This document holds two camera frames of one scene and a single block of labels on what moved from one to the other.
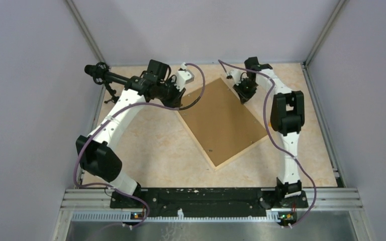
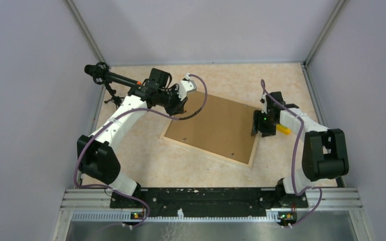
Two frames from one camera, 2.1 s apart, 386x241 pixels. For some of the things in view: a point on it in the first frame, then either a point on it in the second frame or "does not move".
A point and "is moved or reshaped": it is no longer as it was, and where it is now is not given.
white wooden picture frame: x=222 y=125 is moved or reshaped
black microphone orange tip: x=101 y=74 does not move
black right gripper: x=243 y=97 → x=258 y=126
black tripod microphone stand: x=114 y=98 does not move
